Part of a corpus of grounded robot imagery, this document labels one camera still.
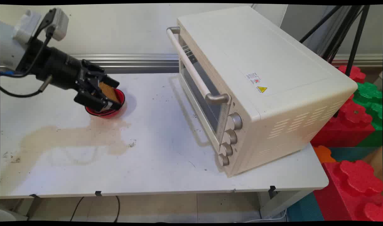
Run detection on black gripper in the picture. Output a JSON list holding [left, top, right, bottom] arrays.
[[18, 39, 123, 112]]

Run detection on brown toast slice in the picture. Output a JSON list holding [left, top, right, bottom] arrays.
[[99, 81, 120, 104]]

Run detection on glass oven door with handle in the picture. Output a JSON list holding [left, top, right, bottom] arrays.
[[166, 26, 233, 157]]

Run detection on red bowl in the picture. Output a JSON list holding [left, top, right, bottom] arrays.
[[85, 88, 126, 118]]

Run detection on cream toaster oven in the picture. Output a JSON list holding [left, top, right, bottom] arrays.
[[166, 6, 358, 178]]

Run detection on white table leg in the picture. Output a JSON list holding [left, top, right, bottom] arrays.
[[257, 190, 314, 219]]

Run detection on orange foam block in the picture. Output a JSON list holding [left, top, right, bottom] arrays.
[[313, 145, 337, 164]]

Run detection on teal foam mat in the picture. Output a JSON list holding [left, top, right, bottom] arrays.
[[287, 191, 324, 222]]

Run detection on teal foam block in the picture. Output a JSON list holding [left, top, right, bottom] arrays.
[[328, 147, 383, 163]]

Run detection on black tripod legs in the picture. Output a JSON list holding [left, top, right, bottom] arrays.
[[299, 5, 371, 77]]

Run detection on green foam block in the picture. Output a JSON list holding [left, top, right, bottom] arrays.
[[352, 82, 383, 131]]

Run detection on large red foam block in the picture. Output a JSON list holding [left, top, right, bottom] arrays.
[[314, 160, 383, 222]]

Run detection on aluminium rail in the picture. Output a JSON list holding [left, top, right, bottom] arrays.
[[0, 54, 383, 68]]

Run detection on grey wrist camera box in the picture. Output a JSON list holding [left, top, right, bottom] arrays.
[[43, 8, 69, 41]]

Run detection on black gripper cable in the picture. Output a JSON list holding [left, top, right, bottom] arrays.
[[0, 75, 53, 98]]

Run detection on black floor cable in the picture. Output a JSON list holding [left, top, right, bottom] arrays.
[[114, 196, 121, 222], [70, 196, 85, 222]]

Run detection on white floor cable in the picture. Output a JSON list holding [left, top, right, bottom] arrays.
[[242, 208, 288, 223]]

